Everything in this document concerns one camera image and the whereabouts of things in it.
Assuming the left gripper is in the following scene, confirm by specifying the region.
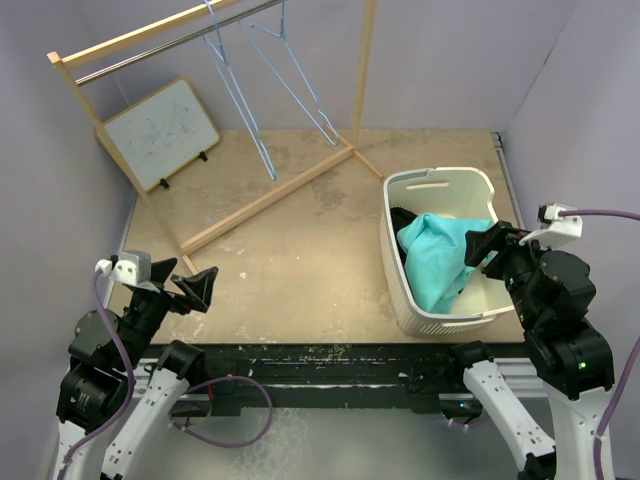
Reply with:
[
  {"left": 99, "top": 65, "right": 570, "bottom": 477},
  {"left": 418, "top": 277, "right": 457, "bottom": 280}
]
[{"left": 120, "top": 256, "right": 216, "bottom": 367}]

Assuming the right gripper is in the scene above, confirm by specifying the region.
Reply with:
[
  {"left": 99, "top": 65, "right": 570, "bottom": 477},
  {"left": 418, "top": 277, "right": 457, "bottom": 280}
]
[{"left": 464, "top": 217, "right": 559, "bottom": 327}]

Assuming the teal t shirt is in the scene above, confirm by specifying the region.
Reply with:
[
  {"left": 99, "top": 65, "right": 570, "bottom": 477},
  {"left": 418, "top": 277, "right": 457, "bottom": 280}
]
[{"left": 396, "top": 212, "right": 496, "bottom": 315}]

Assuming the black t shirt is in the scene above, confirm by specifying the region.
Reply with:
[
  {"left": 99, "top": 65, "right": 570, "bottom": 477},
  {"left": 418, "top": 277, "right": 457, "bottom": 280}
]
[{"left": 389, "top": 205, "right": 471, "bottom": 301}]

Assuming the blue hanger of teal shirt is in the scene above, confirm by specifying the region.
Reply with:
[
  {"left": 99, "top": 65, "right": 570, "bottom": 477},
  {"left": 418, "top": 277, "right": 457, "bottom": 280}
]
[{"left": 202, "top": 1, "right": 277, "bottom": 181}]

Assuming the blue hanger of black shirt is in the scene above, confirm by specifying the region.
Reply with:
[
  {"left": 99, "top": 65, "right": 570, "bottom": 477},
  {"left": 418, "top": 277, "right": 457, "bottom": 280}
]
[{"left": 239, "top": 1, "right": 340, "bottom": 146}]

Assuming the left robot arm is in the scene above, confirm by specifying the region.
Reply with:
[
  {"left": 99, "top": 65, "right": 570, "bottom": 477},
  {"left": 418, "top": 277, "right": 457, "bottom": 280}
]
[{"left": 53, "top": 251, "right": 219, "bottom": 479}]

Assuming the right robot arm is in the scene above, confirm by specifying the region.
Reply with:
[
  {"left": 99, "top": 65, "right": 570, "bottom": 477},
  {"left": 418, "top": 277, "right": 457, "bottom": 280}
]
[{"left": 444, "top": 221, "right": 615, "bottom": 479}]

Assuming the white laundry basket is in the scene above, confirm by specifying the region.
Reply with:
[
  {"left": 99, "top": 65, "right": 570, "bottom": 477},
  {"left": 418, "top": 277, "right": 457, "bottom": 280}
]
[{"left": 379, "top": 167, "right": 514, "bottom": 337}]

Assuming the wooden clothes rack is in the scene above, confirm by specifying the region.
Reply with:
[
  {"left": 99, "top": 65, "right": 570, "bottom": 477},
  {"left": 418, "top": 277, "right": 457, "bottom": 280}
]
[{"left": 47, "top": 1, "right": 384, "bottom": 272}]

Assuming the small whiteboard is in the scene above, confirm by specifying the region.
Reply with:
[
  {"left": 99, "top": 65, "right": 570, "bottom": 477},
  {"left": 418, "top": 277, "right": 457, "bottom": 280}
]
[{"left": 104, "top": 77, "right": 220, "bottom": 191}]

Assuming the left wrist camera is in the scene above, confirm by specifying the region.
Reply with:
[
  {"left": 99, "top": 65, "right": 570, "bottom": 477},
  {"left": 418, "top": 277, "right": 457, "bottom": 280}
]
[{"left": 95, "top": 250, "right": 151, "bottom": 288}]

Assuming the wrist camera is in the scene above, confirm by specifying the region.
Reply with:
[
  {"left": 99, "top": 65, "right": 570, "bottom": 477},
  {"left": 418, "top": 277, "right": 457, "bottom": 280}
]
[
  {"left": 95, "top": 250, "right": 151, "bottom": 288},
  {"left": 519, "top": 203, "right": 583, "bottom": 249}
]

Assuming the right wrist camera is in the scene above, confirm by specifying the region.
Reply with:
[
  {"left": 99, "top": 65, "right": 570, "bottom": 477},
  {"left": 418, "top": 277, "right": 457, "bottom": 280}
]
[{"left": 519, "top": 203, "right": 583, "bottom": 249}]

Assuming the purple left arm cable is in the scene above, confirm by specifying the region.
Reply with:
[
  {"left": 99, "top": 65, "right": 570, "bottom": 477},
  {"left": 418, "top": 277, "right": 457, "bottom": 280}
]
[{"left": 54, "top": 267, "right": 139, "bottom": 479}]

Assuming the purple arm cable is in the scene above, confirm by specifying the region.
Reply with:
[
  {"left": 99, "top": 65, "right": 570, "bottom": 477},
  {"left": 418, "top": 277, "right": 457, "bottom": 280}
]
[
  {"left": 557, "top": 208, "right": 640, "bottom": 480},
  {"left": 54, "top": 267, "right": 139, "bottom": 479}
]

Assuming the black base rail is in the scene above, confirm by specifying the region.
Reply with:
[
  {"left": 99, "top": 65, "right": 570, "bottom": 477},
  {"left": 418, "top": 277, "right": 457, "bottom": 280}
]
[{"left": 171, "top": 343, "right": 485, "bottom": 424}]

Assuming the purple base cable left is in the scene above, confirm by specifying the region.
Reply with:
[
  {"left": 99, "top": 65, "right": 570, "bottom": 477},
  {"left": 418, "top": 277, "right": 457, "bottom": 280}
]
[{"left": 167, "top": 374, "right": 275, "bottom": 449}]

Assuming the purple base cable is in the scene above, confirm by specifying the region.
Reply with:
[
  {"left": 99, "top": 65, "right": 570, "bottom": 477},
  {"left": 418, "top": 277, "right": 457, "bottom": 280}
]
[
  {"left": 444, "top": 412, "right": 491, "bottom": 430},
  {"left": 167, "top": 374, "right": 275, "bottom": 449}
]

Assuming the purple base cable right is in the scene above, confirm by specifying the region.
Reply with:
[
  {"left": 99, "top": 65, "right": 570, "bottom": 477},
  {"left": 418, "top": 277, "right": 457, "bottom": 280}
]
[{"left": 444, "top": 412, "right": 491, "bottom": 430}]

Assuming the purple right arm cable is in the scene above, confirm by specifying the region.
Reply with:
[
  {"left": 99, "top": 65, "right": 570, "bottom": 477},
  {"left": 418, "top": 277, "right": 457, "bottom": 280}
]
[{"left": 557, "top": 208, "right": 640, "bottom": 480}]

